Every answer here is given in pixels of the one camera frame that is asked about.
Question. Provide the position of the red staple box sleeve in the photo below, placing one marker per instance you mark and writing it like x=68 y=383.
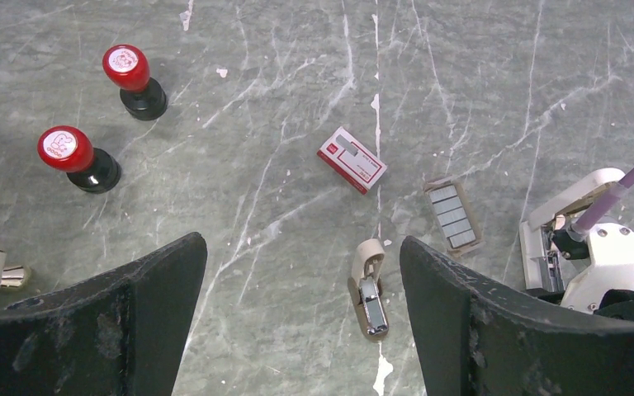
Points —
x=352 y=160

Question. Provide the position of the staple tray with staples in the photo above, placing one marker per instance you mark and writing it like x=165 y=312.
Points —
x=454 y=216

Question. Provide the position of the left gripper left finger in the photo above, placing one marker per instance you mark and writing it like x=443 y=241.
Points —
x=122 y=332

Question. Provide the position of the long white stapler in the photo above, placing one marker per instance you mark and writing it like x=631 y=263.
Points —
x=541 y=257

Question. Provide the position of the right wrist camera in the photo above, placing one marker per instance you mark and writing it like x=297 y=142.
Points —
x=608 y=253

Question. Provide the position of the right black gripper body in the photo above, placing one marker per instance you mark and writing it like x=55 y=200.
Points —
x=618 y=304

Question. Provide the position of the red stamp near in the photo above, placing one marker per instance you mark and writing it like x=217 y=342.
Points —
x=67 y=149

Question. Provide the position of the red stamp far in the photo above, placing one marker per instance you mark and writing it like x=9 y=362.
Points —
x=141 y=95

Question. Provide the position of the red stamp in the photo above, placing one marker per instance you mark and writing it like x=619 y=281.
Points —
x=141 y=95
x=67 y=149

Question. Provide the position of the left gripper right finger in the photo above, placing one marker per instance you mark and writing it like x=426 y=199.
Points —
x=475 y=336

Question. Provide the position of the small beige stapler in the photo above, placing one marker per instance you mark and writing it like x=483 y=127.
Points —
x=364 y=287

